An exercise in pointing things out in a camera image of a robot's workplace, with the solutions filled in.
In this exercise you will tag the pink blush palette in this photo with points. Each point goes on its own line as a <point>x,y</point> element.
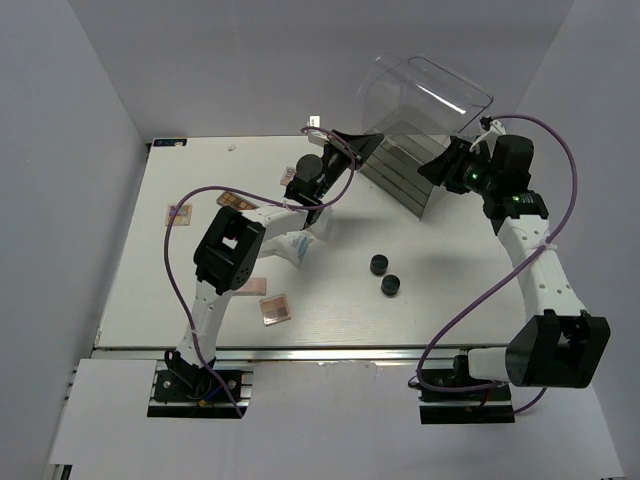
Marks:
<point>287,176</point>

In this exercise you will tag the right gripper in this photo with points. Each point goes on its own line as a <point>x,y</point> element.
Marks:
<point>445,167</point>

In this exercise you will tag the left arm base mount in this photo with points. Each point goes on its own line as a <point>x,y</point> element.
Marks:
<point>181,390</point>

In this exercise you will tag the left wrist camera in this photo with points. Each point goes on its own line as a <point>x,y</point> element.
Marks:
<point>313,131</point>

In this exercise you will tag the pale pink flat compact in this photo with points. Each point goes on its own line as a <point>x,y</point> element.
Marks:
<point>255,286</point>

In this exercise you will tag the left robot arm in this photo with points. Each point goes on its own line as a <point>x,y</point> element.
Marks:
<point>227,253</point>

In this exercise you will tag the white cotton pad bag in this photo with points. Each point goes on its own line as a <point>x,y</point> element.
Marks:
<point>321,229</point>
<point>291,247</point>

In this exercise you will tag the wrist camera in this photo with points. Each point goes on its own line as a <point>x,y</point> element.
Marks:
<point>490,131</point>
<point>313,131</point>

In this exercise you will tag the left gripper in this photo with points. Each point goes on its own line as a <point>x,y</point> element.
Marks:
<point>364,144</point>

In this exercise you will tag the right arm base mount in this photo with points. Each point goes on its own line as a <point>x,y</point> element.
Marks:
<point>450,396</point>

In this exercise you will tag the black label sticker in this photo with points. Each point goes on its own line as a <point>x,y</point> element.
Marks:
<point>169,142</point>

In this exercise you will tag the brown quad eyeshadow palette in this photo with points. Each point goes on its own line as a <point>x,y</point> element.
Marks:
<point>275,310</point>

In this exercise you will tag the clear acrylic organizer with drawers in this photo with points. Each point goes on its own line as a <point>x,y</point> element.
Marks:
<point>416,105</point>

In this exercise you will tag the long brown eyeshadow palette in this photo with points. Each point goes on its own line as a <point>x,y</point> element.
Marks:
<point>235,201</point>

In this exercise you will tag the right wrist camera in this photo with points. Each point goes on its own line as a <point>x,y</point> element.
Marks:
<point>490,131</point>

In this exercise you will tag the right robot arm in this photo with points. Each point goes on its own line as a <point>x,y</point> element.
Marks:
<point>560,344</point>

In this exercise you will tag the colourful square eyeshadow palette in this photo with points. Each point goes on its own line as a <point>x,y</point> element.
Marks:
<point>178,216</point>

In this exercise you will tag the black round jar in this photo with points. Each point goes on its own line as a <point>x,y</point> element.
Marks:
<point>390,285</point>
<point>379,264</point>

